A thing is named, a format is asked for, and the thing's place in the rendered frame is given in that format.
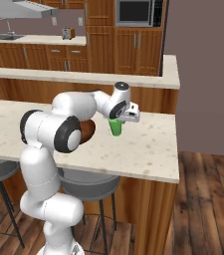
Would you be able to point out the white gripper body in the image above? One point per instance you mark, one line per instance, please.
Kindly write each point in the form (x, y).
(132, 115)

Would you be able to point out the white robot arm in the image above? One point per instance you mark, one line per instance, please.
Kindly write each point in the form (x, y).
(47, 132)

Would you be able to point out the green cup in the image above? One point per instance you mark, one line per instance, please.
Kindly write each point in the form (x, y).
(116, 128)

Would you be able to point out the wooden dining island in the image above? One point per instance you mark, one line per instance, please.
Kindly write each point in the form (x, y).
(143, 146)

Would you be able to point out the brown bowl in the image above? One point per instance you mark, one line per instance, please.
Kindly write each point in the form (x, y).
(87, 130)

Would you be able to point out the tall wooden cupboard unit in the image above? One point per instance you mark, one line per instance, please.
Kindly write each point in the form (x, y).
(130, 50)

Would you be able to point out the steel microwave oven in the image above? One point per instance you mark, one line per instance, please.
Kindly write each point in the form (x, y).
(139, 12)

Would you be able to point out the steel toaster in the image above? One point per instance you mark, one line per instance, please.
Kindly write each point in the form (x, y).
(68, 33)

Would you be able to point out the wooden base cupboard run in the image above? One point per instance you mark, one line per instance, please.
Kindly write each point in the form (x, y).
(34, 57)

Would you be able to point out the steel sink with tap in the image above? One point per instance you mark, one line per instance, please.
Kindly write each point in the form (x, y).
(3, 34)

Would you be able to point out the steel extractor hood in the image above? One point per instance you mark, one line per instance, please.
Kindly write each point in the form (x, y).
(17, 8)

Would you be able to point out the white wall socket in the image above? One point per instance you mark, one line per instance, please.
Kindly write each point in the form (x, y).
(80, 21)
(54, 21)

